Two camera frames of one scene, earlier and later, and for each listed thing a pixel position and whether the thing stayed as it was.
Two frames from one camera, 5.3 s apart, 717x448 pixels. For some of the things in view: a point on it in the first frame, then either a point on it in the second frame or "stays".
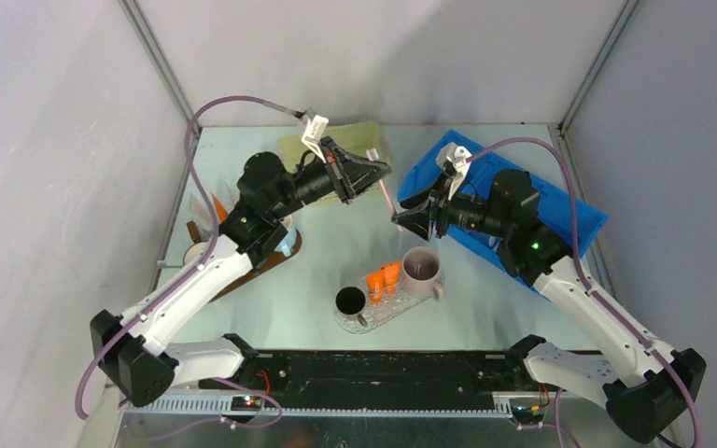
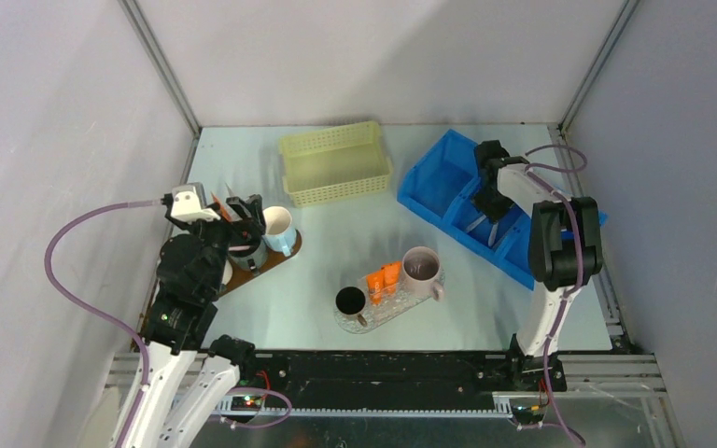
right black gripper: [420, 207] → [493, 213]
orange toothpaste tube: [391, 273] stays
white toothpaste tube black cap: [233, 194] stays
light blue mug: [288, 243] stays
